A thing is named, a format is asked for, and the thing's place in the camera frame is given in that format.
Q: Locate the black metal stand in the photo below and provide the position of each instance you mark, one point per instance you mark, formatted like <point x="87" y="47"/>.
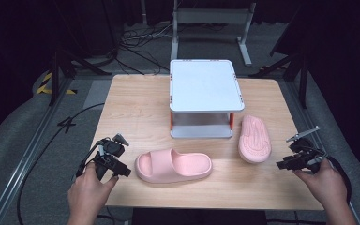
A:
<point x="54" y="78"/>
<point x="303" y="81"/>

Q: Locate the pink slipper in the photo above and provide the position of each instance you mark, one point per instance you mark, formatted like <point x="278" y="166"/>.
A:
<point x="181" y="167"/>
<point x="254" y="140"/>

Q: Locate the person's right hand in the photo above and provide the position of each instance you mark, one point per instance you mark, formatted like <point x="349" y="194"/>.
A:
<point x="326" y="184"/>

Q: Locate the metal floor rail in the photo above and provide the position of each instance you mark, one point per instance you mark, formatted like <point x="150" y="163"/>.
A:
<point x="22" y="162"/>
<point x="303" y="106"/>

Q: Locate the person's left hand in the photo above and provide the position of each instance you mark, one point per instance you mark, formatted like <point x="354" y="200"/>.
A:
<point x="87" y="193"/>

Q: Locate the white two-tier shoe rack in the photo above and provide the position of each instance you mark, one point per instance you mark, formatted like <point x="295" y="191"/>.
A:
<point x="204" y="86"/>

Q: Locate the yellow black striped tape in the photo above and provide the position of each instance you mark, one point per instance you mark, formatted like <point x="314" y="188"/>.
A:
<point x="43" y="90"/>

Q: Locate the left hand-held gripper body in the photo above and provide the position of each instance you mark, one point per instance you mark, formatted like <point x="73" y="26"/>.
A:
<point x="111" y="148"/>

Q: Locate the grey metal stand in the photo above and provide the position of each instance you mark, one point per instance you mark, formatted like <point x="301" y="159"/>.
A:
<point x="211" y="15"/>

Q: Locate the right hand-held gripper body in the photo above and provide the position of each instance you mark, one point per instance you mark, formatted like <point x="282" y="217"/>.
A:
<point x="304" y="153"/>

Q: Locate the black tape cross mark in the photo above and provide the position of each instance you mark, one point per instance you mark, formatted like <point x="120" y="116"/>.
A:
<point x="67" y="124"/>

